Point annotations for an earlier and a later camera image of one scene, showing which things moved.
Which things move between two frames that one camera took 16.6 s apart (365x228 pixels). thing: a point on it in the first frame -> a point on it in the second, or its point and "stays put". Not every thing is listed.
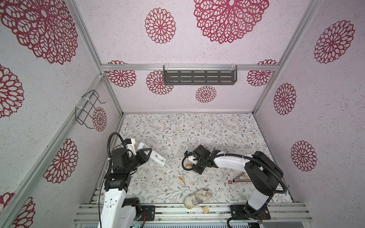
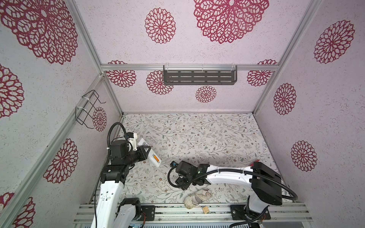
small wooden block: [206, 210] stays put
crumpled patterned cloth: [197, 197] stays put
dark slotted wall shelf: [200, 77] stays put
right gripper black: [196, 169] -> [178, 181]
